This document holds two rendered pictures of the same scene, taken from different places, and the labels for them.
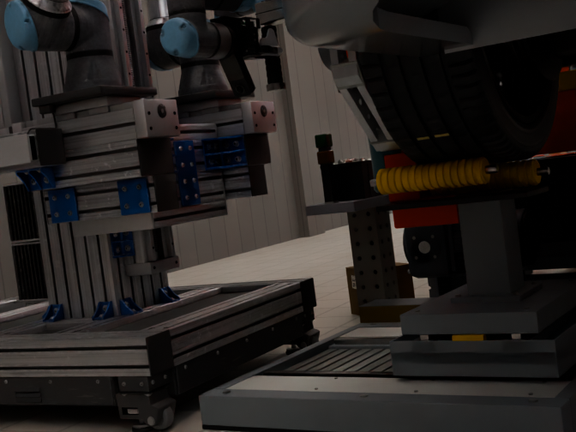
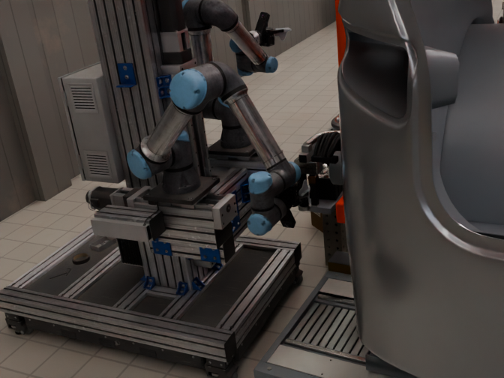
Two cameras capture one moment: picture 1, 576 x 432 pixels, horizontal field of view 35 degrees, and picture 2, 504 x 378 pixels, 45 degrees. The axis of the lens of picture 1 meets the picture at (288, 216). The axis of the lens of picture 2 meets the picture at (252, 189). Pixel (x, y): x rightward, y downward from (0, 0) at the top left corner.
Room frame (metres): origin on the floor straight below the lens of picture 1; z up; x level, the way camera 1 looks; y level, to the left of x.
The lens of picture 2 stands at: (0.06, 0.21, 1.74)
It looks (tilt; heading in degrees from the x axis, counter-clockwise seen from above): 24 degrees down; 359
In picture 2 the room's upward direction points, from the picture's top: 7 degrees counter-clockwise
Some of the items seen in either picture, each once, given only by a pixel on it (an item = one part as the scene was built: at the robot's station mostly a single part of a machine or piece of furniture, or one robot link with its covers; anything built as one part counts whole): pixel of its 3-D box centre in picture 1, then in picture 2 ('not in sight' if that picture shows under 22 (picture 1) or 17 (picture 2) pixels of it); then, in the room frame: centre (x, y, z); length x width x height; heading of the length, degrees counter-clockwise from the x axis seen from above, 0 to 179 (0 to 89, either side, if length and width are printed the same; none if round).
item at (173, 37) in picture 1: (189, 37); (263, 218); (1.83, 0.15, 0.85); 0.11 x 0.08 x 0.09; 147
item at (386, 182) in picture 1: (432, 176); not in sight; (1.95, -0.32, 0.51); 0.29 x 0.06 x 0.06; 57
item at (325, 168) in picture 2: (354, 177); (328, 179); (2.86, -0.23, 0.51); 0.20 x 0.14 x 0.13; 153
